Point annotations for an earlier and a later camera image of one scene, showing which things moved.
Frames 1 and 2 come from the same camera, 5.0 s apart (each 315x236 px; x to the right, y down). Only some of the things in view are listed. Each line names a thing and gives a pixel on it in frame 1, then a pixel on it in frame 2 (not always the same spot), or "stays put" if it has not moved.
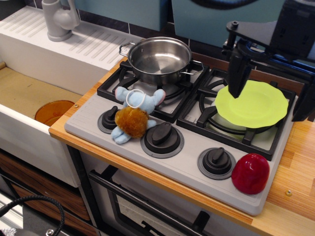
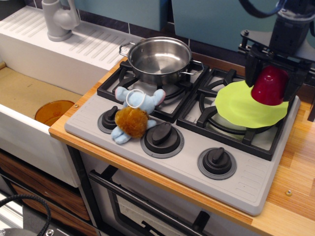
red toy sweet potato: x=250 y=173 -> x=270 y=85
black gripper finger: x=305 y=109 -> x=296 y=79
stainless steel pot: x=160 y=61 stays put
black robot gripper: x=253 y=41 -> x=258 y=44
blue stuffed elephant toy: x=132 y=121 stays put
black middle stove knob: x=163 y=141 stays put
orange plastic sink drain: x=48 y=112 stays put
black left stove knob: x=106 y=121 stays put
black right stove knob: x=216 y=163 stays put
